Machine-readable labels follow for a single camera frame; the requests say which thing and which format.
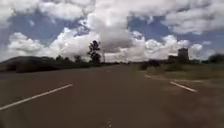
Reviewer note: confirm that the grey asphalt road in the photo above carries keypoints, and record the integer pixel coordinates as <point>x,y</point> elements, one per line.
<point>100,96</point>

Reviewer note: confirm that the dark roadside bushes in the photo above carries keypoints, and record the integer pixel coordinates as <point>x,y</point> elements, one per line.
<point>46,65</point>

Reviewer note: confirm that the white solid edge line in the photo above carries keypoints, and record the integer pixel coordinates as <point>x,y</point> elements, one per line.
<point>182,86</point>

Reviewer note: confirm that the white dashed centre line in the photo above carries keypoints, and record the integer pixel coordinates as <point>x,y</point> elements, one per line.
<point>35,96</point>

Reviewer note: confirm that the dry grass verge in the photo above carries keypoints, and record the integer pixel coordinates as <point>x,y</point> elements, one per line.
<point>190,70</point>

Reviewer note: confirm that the tall dark tree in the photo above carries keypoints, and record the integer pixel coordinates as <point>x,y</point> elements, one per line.
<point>94,52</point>

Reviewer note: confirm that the dark distant hill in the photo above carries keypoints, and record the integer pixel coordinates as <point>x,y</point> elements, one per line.
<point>23,60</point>

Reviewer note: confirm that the dark tower building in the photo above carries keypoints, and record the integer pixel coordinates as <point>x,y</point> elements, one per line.
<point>182,54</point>

